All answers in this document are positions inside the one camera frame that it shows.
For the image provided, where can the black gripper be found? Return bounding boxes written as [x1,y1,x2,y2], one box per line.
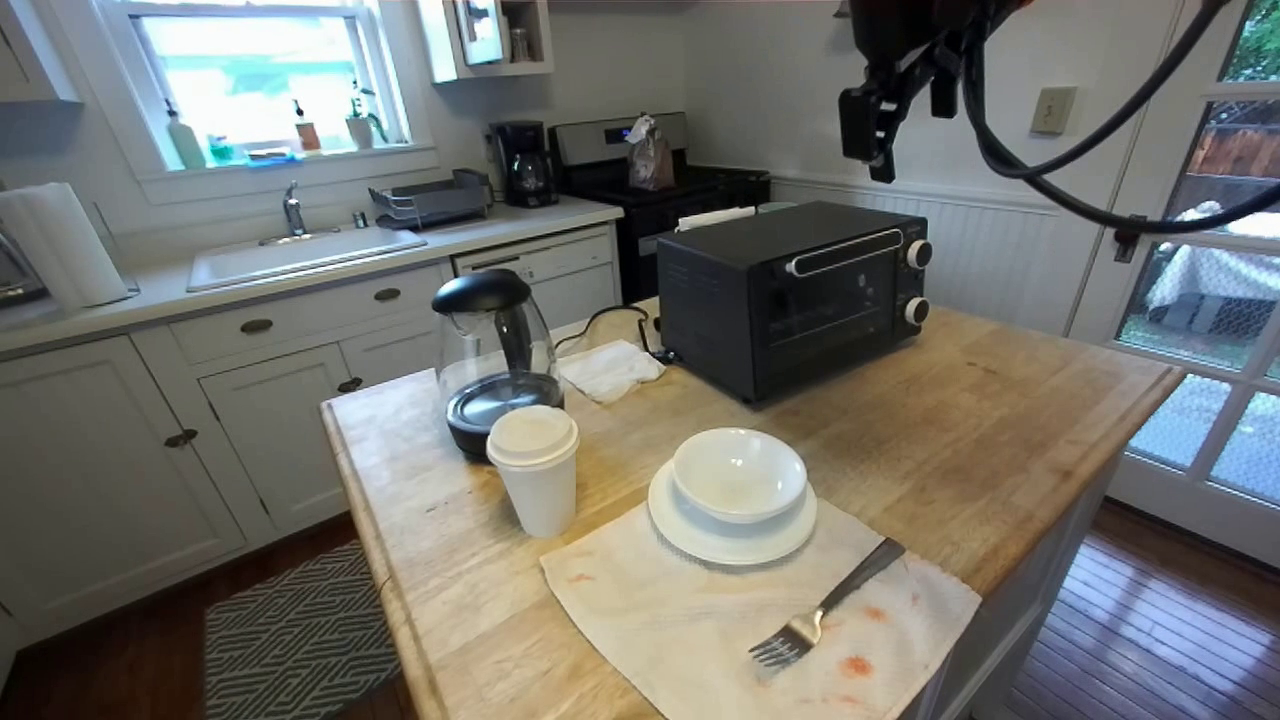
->
[838,0,1033,186]

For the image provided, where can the toaster oven door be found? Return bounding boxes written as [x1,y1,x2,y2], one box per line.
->
[752,228,909,403]

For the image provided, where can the black toaster oven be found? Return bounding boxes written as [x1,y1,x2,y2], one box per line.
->
[656,200,934,406]

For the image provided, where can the white glass door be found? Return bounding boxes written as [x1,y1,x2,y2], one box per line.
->
[1063,0,1280,573]

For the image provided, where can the white bowl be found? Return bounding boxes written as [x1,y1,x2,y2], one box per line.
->
[671,427,809,526]

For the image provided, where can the white plate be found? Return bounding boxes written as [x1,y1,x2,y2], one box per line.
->
[647,459,820,568]

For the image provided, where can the white dish towel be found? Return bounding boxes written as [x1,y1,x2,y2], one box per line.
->
[675,205,758,234]

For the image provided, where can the black kitchen stove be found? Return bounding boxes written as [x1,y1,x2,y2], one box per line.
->
[547,111,772,307]

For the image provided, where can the clear plastic bag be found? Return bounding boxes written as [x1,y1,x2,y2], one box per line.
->
[624,113,678,193]

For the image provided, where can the white dishwasher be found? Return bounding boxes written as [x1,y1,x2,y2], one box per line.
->
[451,221,622,333]

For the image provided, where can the black coffee maker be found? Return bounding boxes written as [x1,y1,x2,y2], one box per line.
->
[488,120,560,210]

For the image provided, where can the folded white napkin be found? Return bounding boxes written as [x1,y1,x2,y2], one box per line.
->
[555,339,667,406]

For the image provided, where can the grey dish rack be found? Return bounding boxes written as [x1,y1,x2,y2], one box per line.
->
[367,168,492,232]

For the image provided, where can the glass kettle with black lid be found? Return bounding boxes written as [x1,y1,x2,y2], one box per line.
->
[431,267,566,464]

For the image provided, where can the white paper cup with lid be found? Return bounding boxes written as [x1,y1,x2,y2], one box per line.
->
[485,404,582,540]

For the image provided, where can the metal fork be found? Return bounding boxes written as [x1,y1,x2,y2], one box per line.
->
[748,537,907,671]

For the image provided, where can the potted plant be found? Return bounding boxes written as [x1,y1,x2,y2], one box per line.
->
[344,82,391,152]

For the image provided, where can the stained paper towel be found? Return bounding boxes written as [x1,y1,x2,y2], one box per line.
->
[539,496,984,720]

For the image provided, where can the chrome tap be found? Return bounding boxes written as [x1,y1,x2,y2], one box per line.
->
[260,180,341,247]

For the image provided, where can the white kitchen sink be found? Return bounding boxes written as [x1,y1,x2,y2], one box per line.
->
[186,225,429,294]

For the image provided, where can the window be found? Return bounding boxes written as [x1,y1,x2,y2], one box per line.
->
[92,0,439,183]

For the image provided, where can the white soap bottle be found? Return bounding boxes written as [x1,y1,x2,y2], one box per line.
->
[164,98,208,171]

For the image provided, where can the grey patterned floor mat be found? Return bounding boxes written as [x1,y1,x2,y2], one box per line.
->
[202,539,403,720]

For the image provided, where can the white kitchen cabinets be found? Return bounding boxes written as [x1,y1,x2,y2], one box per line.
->
[0,194,627,651]

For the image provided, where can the paper towel roll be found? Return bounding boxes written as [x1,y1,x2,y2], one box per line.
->
[0,181,133,313]

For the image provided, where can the wall switch plate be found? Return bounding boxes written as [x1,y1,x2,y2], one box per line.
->
[1030,85,1079,137]

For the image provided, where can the oven door handle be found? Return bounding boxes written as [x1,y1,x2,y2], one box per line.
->
[784,228,907,279]

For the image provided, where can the dark door handle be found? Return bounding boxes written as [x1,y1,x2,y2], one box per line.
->
[1112,214,1149,265]

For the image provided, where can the black cable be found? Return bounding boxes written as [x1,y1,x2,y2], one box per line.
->
[552,304,678,365]

